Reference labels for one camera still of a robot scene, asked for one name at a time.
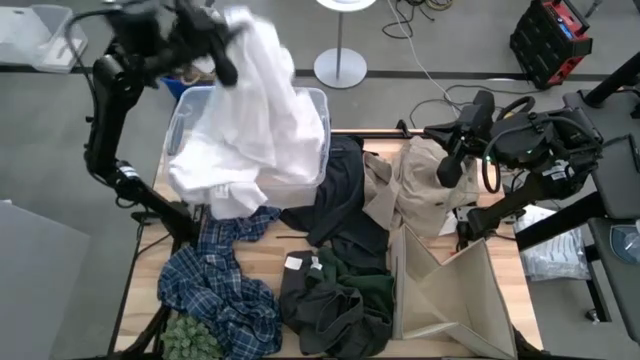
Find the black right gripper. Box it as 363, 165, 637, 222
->
424, 90, 497, 189

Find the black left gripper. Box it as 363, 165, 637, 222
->
158, 0, 251, 87

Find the white shirt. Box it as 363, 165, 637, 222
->
167, 6, 327, 221

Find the beige garment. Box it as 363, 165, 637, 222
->
361, 135, 482, 239

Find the blue plastic bin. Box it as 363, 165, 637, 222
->
161, 74, 202, 102

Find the clear plastic storage bin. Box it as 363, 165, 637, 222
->
162, 85, 332, 211

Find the grey round-base floor stand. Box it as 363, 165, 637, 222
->
312, 0, 377, 90

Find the navy blue garment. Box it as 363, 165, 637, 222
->
278, 134, 392, 274

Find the clear plastic bag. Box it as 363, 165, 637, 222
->
513, 203, 592, 283

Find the beige fabric storage box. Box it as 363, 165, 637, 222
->
390, 223, 519, 360

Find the red and black tool case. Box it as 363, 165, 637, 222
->
509, 0, 594, 91

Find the dark green garment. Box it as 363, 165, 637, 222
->
303, 244, 396, 324

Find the dark grey side table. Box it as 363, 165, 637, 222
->
562, 89, 640, 360

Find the black metal bar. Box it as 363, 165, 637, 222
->
582, 51, 640, 109

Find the clear plastic bin lid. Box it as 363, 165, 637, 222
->
0, 4, 89, 75

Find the black garment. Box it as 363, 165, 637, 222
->
277, 249, 394, 359

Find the blue plaid shirt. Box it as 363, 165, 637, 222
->
157, 204, 284, 360

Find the grey panel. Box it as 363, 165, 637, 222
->
0, 198, 92, 360

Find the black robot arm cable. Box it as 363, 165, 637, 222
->
480, 115, 553, 196

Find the white floor cable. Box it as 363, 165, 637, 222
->
386, 0, 464, 119

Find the black floor cable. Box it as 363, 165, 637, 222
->
381, 0, 454, 41

